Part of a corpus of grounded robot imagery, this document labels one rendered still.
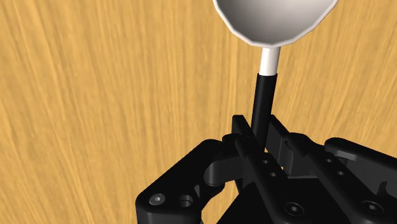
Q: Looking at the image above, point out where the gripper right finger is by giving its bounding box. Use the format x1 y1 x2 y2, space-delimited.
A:
266 115 397 224

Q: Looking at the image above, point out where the white ladle with black handle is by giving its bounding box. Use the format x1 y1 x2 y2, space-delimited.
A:
212 0 340 153

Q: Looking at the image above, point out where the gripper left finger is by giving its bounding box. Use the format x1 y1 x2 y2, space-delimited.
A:
135 115 306 224

